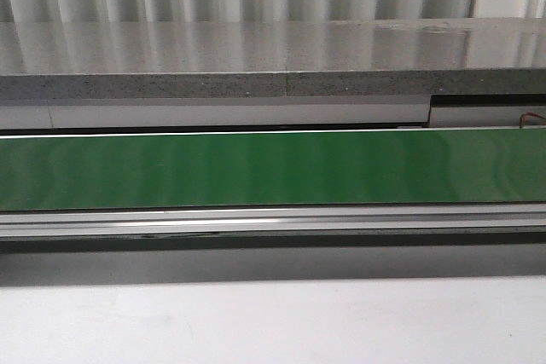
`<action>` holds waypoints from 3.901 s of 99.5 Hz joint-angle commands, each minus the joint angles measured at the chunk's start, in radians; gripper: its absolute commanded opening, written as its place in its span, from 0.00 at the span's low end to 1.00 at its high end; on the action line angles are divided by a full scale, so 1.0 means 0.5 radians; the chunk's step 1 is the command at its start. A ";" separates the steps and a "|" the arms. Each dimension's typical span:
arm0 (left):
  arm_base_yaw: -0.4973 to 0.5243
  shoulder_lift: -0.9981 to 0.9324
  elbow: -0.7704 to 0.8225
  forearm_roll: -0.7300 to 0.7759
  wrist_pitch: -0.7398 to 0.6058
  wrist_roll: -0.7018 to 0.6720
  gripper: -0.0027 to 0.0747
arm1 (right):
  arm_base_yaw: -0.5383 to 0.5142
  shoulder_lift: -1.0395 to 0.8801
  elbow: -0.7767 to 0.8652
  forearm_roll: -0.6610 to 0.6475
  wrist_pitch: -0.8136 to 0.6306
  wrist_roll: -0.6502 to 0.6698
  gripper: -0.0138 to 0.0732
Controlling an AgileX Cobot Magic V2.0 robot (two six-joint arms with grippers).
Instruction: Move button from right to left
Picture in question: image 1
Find white conveyor rear side panel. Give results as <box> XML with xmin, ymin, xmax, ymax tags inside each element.
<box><xmin>1</xmin><ymin>94</ymin><xmax>545</xmax><ymax>130</ymax></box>

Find red orange wire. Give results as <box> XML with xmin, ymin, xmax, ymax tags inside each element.
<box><xmin>518</xmin><ymin>113</ymin><xmax>546</xmax><ymax>130</ymax></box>

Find aluminium conveyor front rail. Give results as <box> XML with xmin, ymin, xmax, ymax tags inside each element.
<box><xmin>1</xmin><ymin>203</ymin><xmax>545</xmax><ymax>239</ymax></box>

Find green conveyor belt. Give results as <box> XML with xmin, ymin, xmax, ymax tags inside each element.
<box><xmin>1</xmin><ymin>128</ymin><xmax>545</xmax><ymax>211</ymax></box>

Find grey stone counter slab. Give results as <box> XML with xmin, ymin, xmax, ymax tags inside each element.
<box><xmin>1</xmin><ymin>18</ymin><xmax>545</xmax><ymax>100</ymax></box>

